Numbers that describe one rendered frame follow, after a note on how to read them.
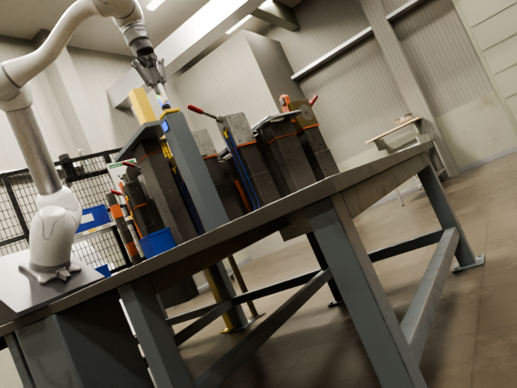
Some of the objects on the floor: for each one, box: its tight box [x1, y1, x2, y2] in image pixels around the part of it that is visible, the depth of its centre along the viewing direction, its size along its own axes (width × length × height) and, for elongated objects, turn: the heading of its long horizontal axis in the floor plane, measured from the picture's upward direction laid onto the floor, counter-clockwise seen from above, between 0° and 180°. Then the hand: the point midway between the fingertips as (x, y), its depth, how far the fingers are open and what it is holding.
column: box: [15, 288, 155, 388], centre depth 174 cm, size 31×31×66 cm
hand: (161, 94), depth 150 cm, fingers closed
